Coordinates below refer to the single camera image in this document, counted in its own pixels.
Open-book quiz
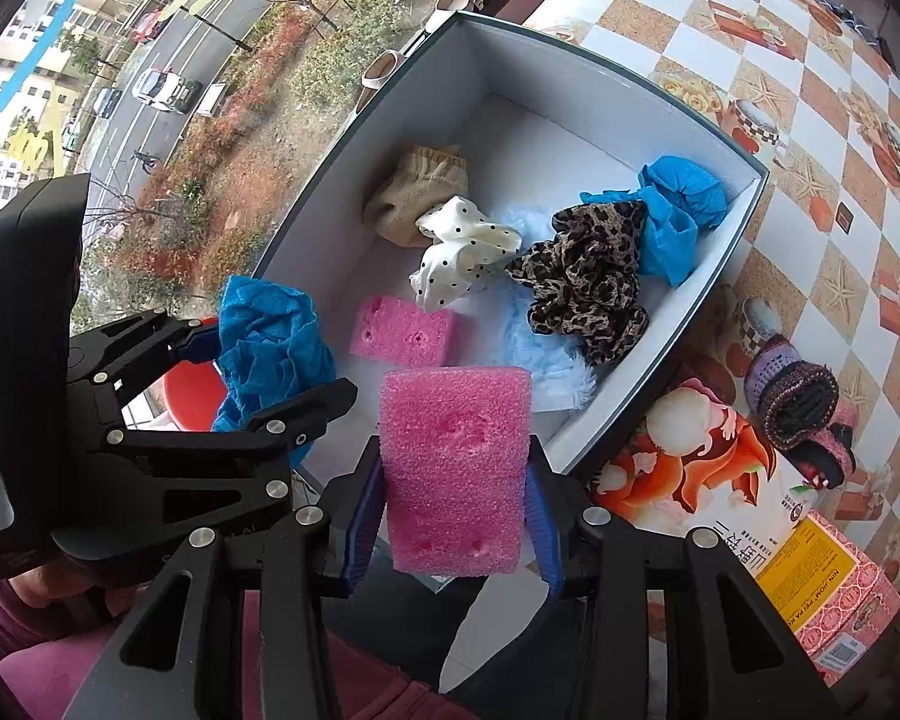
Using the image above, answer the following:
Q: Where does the person's left hand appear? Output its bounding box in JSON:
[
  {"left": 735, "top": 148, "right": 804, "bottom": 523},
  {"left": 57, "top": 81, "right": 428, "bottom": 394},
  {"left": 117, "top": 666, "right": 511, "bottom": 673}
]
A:
[{"left": 4, "top": 555, "right": 143, "bottom": 627}]

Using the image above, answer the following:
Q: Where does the red plastic stool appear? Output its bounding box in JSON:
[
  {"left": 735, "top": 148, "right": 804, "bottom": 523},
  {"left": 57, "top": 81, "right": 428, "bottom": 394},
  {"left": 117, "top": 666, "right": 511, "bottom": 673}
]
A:
[{"left": 161, "top": 360, "right": 230, "bottom": 432}]

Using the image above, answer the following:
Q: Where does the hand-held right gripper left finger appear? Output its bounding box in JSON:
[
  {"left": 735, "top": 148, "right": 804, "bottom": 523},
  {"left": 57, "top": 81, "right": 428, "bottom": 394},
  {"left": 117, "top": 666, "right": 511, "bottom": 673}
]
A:
[{"left": 67, "top": 435, "right": 388, "bottom": 720}]

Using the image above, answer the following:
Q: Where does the checkered printed tablecloth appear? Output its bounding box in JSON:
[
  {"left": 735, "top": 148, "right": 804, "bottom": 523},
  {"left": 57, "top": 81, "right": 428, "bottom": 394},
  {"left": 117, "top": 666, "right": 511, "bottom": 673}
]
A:
[{"left": 525, "top": 0, "right": 900, "bottom": 616}]

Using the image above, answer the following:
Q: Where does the beige knitted sock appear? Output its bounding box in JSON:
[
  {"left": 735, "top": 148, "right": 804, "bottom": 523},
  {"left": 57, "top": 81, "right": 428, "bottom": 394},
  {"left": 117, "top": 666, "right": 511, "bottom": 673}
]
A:
[{"left": 362, "top": 145, "right": 472, "bottom": 248}]

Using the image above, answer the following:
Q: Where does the light blue fluffy cloth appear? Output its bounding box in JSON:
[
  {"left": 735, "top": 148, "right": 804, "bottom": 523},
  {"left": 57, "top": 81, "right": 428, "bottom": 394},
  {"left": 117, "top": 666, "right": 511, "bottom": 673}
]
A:
[{"left": 487, "top": 210, "right": 597, "bottom": 413}]

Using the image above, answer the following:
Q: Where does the grey white cardboard box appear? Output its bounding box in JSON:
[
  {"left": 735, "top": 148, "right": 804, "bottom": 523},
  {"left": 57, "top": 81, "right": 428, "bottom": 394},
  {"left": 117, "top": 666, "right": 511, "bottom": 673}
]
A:
[{"left": 255, "top": 11, "right": 770, "bottom": 477}]

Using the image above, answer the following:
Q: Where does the blue crinkled cloth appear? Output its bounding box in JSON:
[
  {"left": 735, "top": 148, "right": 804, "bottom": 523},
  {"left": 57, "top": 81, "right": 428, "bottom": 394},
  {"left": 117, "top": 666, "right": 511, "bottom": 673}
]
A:
[
  {"left": 211, "top": 275, "right": 338, "bottom": 466},
  {"left": 579, "top": 155, "right": 728, "bottom": 287}
]

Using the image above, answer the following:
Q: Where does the person's left forearm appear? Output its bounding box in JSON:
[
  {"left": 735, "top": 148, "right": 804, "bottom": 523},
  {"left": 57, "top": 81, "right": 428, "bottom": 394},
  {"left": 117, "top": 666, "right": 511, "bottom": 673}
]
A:
[{"left": 0, "top": 540, "right": 68, "bottom": 661}]

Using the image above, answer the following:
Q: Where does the leopard print cloth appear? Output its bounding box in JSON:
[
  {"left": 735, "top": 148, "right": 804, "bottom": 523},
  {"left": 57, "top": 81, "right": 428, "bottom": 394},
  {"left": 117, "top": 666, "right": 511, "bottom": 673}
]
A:
[{"left": 504, "top": 200, "right": 650, "bottom": 367}]

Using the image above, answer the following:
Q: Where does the pink yellow carton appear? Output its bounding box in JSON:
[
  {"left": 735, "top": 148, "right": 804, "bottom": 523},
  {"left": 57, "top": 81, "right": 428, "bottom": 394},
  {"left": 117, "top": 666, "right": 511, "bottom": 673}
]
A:
[{"left": 750, "top": 510, "right": 900, "bottom": 687}]

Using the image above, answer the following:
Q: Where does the person's pink sweater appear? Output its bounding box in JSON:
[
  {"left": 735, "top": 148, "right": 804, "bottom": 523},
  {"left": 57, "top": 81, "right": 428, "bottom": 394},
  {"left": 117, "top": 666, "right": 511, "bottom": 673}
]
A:
[{"left": 0, "top": 589, "right": 451, "bottom": 720}]

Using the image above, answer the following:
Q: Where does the white car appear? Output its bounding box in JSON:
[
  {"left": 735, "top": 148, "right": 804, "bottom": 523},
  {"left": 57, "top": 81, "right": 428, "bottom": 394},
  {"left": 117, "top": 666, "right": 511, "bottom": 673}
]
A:
[{"left": 131, "top": 67, "right": 203, "bottom": 113}]

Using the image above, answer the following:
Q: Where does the orange floral printed carton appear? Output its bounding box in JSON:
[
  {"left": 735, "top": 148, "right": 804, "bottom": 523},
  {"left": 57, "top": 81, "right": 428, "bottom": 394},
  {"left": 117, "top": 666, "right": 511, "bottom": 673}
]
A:
[{"left": 589, "top": 379, "right": 815, "bottom": 593}]

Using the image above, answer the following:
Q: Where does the pink sponge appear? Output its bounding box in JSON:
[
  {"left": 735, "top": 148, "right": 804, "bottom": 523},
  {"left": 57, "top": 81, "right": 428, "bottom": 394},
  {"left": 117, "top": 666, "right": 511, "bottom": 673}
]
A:
[
  {"left": 349, "top": 292, "right": 458, "bottom": 368},
  {"left": 379, "top": 366, "right": 533, "bottom": 575}
]

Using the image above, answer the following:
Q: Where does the cream polka dot scarf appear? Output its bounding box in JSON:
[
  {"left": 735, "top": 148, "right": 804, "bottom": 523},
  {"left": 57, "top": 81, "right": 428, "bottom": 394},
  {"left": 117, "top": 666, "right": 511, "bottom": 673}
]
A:
[{"left": 409, "top": 195, "right": 524, "bottom": 311}]

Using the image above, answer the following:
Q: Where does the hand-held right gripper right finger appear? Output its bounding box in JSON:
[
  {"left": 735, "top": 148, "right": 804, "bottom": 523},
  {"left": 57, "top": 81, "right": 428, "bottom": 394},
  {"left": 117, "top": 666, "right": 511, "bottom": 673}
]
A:
[{"left": 525, "top": 435, "right": 845, "bottom": 720}]

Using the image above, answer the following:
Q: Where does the dark knitted sock bundle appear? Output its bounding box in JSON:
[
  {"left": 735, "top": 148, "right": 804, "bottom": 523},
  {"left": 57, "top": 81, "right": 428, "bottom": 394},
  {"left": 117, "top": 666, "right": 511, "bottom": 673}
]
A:
[{"left": 746, "top": 337, "right": 857, "bottom": 488}]

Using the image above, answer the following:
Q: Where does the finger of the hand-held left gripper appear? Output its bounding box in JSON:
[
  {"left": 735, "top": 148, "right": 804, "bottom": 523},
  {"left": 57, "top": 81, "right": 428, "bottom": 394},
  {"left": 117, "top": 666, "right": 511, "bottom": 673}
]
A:
[
  {"left": 67, "top": 307, "right": 224, "bottom": 422},
  {"left": 112, "top": 379, "right": 359, "bottom": 511}
]

